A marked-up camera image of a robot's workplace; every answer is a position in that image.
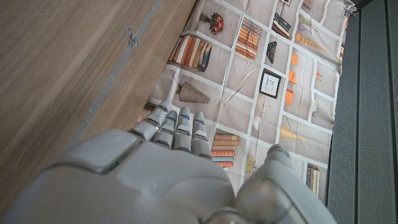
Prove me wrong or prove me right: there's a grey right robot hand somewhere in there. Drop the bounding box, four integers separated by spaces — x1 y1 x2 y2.
0 99 338 224

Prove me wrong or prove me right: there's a wooden panel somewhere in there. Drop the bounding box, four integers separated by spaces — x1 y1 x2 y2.
70 0 164 147

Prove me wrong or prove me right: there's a printed bookshelf backdrop cloth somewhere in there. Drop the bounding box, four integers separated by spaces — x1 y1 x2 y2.
135 0 358 206

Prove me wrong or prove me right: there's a black backdrop stand pole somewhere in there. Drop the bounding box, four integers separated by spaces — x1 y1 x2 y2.
354 0 374 10

